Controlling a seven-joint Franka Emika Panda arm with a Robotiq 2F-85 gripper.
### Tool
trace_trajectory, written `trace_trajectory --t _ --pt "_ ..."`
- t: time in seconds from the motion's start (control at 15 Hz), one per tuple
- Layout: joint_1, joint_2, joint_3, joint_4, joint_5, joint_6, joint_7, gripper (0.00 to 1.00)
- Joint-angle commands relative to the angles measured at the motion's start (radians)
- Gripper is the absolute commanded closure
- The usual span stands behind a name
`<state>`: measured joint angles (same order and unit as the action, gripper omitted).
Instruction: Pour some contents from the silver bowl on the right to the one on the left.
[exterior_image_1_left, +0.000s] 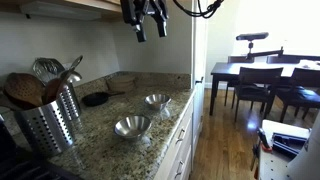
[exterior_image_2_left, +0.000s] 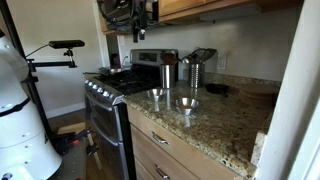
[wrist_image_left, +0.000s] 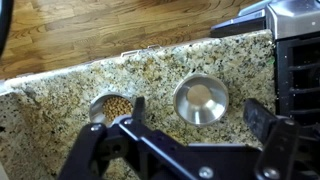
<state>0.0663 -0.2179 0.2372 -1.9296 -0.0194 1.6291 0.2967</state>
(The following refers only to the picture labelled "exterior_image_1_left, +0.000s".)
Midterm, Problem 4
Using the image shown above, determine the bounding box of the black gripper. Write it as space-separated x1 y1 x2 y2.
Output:
119 0 169 44

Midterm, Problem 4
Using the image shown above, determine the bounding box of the silver metal bowl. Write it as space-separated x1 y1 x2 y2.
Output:
143 93 172 111
113 114 153 141

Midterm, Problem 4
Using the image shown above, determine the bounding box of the tall white cabinet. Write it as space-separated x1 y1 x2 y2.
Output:
190 0 210 148

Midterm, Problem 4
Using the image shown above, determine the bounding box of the wooden upper cabinet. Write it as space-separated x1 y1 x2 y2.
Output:
0 0 123 16

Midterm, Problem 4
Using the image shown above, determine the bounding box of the stack of wooden plates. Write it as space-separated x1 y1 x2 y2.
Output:
105 74 137 95

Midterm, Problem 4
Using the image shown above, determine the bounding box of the silver serving spoon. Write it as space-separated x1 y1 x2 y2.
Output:
68 54 84 73

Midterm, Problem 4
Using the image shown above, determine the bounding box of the dark wooden dining table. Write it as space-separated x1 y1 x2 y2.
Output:
209 59 320 117

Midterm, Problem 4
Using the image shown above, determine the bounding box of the silver ladle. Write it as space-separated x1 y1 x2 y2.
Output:
66 70 83 84

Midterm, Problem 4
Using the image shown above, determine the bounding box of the dark wooden dining chair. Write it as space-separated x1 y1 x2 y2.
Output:
275 67 320 124
233 66 285 123
266 54 301 65
223 55 256 107

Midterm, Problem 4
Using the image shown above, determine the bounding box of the small perforated steel utensil holder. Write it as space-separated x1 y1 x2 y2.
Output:
59 81 83 122

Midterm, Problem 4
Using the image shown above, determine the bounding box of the brown wooden spoon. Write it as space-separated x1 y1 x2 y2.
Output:
43 77 68 105

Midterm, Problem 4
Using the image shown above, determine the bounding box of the kitchen base cabinet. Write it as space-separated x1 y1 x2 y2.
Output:
153 96 196 180

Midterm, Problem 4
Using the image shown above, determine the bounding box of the large perforated steel utensil holder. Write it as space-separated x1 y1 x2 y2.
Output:
13 95 77 158

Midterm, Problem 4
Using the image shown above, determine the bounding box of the red and black clamp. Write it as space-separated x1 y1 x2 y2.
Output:
250 127 274 180

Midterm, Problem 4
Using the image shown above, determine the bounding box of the black tool case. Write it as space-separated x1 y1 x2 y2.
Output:
271 131 310 158

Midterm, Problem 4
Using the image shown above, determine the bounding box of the perforated workbench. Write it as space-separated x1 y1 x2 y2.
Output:
257 119 312 180

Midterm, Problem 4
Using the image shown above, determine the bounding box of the stainless steel stove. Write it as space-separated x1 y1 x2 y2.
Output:
0 114 84 180

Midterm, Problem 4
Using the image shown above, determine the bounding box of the black cable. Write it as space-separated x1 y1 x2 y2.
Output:
172 0 225 20

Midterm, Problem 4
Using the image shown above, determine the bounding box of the black stereo camera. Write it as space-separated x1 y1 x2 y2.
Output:
235 31 270 42

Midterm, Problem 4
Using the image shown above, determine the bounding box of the silver drawer handle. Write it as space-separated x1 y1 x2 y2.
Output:
175 127 186 145
174 160 185 180

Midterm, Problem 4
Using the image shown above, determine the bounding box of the silver wire skimmer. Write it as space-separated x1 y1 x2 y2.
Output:
32 57 66 84

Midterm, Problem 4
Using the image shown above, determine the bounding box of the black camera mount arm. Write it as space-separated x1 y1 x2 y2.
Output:
244 40 285 63

